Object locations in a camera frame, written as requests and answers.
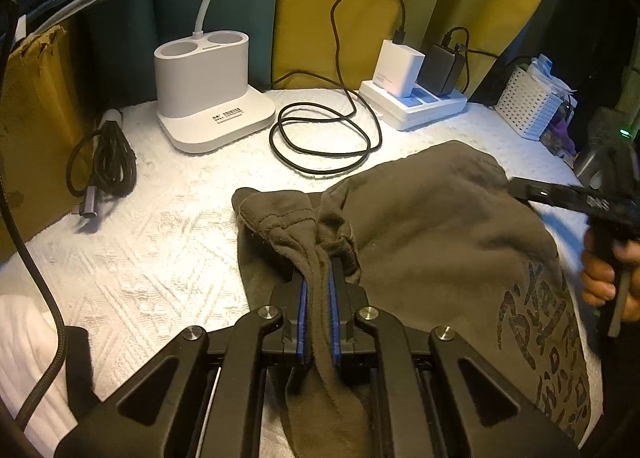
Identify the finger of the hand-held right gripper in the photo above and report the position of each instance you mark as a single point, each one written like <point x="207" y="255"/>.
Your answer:
<point x="545" y="193"/>

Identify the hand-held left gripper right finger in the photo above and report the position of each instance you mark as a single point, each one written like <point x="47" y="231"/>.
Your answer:
<point x="334" y="318"/>

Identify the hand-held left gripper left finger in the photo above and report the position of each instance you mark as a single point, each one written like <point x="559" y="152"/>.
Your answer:
<point x="300" y="318"/>

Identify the dark grey printed sweatshirt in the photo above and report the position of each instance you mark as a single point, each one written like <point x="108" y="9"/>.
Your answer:
<point x="440" y="218"/>

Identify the person's right hand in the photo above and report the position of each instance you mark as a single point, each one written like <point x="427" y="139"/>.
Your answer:
<point x="595" y="283"/>

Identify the purple patterned pouch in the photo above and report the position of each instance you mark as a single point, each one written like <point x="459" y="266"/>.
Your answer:
<point x="560" y="136"/>

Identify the white plastic basket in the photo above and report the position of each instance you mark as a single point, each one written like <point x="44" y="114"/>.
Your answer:
<point x="525" y="103"/>

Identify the white blue plastic packet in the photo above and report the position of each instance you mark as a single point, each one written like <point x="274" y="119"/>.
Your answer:
<point x="547" y="76"/>

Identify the white power strip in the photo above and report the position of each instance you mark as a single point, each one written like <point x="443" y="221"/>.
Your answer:
<point x="425" y="116"/>

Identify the black charger block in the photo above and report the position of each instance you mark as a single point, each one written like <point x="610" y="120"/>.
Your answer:
<point x="437" y="68"/>

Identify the white charger block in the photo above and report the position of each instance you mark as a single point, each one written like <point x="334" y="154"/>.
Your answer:
<point x="397" y="71"/>

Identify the white desk lamp base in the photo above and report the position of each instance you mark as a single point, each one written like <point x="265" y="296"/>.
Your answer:
<point x="200" y="83"/>

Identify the white ribbed cloth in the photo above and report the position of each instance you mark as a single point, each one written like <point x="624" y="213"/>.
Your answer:
<point x="25" y="338"/>

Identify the brown cardboard box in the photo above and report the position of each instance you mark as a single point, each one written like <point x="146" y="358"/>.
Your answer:
<point x="35" y="113"/>

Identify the white paper sheets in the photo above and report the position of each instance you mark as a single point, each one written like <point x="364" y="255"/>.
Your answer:
<point x="85" y="3"/>

